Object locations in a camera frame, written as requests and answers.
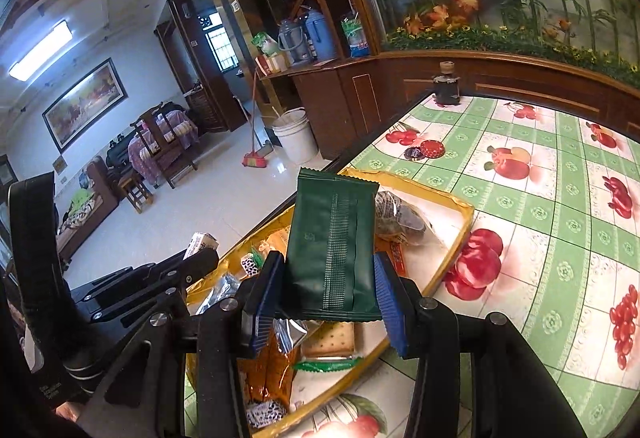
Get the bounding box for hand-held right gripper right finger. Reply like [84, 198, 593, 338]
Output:
[372, 252, 586, 438]

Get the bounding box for clear bag dark snacks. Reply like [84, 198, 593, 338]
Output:
[375, 191, 447, 250]

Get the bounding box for large orange snack packet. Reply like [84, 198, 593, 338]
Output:
[237, 333, 297, 414]

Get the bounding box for green cracker packet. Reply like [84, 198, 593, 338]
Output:
[292, 321, 364, 372]

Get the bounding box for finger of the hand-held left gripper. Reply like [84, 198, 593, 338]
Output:
[107, 247, 219, 291]
[72, 281, 188, 323]

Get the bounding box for blue green plastic bag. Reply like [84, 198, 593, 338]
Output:
[341, 16, 372, 58]

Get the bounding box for orange box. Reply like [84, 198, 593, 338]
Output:
[255, 53, 290, 75]

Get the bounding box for silver foil snack packet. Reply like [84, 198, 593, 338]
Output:
[272, 318, 309, 355]
[197, 271, 242, 314]

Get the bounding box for framed wall painting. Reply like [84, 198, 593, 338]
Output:
[42, 58, 128, 152]

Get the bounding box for red broom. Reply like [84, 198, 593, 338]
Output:
[242, 68, 274, 168]

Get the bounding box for orange cracker packet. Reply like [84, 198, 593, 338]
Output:
[387, 241, 408, 276]

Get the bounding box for dark glass bottle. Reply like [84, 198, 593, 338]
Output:
[432, 62, 461, 106]

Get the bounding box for wooden stool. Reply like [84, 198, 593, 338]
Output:
[117, 173, 153, 214]

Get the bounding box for dark green snack packet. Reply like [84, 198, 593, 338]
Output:
[285, 168, 383, 322]

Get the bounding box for green fruit-print tablecloth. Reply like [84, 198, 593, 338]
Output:
[182, 93, 640, 438]

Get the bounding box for sofa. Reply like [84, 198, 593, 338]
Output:
[55, 155, 121, 264]

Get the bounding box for wooden cabinet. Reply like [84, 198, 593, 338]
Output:
[155, 0, 640, 161]

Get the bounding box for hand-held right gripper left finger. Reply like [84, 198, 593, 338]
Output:
[75, 251, 286, 438]

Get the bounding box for wooden chair with cloth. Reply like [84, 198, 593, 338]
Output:
[129, 102, 200, 189]

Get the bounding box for ceiling lamp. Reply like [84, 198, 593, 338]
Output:
[9, 20, 73, 80]

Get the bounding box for yellow tray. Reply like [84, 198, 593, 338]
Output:
[185, 168, 476, 438]

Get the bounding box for white plastic bucket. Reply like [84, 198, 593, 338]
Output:
[272, 108, 319, 164]

